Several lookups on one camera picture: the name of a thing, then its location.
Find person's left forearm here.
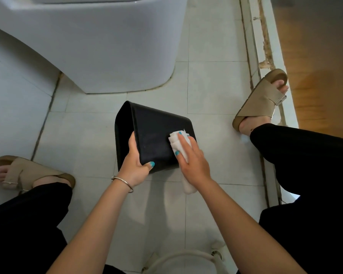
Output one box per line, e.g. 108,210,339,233
47,179,133,274

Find white cleaning cloth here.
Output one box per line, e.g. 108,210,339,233
168,129,198,195

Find person's right beige sandal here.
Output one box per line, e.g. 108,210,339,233
232,68,290,137

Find white curved plastic strap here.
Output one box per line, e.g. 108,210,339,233
141,239,229,274

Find person's left hand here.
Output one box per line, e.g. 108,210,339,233
116,131,155,188

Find white door threshold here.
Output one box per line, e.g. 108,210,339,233
239,0,301,208

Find person's right forearm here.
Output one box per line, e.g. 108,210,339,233
196,177,308,274

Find black plastic waste bin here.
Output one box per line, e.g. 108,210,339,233
114,100,197,174

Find white toilet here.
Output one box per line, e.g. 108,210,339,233
0,0,188,94

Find silver bracelet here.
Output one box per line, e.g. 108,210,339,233
111,175,134,194

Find person's left beige sandal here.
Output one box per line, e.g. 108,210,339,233
0,155,76,195

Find person's right hand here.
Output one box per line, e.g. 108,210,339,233
174,132,212,189

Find person's beige sandal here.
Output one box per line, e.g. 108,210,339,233
232,68,290,137
0,155,76,195

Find person's black trousers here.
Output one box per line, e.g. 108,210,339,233
0,123,343,274

